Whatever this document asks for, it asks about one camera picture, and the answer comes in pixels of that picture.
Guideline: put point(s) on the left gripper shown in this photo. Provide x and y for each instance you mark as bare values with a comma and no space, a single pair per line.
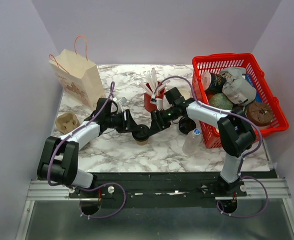
128,125

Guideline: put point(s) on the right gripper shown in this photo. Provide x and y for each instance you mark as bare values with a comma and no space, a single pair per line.
156,126

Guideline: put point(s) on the black coffee cup lid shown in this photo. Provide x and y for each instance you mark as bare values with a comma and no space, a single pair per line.
141,133

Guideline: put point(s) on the brown paper coffee cup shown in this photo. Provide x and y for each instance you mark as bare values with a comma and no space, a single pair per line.
142,143

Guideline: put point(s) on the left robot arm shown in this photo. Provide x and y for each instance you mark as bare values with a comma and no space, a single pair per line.
59,160

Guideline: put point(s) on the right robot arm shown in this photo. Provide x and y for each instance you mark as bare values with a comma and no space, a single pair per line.
235,131

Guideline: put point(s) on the paper takeout bag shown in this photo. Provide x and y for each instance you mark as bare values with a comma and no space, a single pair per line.
78,76

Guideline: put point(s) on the red straw cup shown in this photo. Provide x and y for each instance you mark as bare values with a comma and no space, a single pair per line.
147,98

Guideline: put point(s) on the stack of black lids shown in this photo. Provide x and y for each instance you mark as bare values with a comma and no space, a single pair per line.
186,125

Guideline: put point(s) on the clear plastic water bottle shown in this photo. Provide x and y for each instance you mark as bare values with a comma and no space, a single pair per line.
192,142

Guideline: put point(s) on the cardboard cup carrier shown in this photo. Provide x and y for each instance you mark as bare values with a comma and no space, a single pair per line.
67,122

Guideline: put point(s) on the green melon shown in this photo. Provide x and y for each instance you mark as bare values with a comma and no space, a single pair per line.
221,101

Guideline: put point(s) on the dark chip canister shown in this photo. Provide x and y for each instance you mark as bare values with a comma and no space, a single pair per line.
212,83

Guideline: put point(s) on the grey crumpled bag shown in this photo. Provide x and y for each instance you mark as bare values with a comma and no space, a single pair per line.
237,88

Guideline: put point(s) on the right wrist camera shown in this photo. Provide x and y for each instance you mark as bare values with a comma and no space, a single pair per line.
157,102

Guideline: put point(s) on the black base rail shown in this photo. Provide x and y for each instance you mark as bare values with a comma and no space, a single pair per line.
159,190

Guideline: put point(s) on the aluminium frame rail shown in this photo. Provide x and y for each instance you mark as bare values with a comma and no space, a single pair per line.
274,188

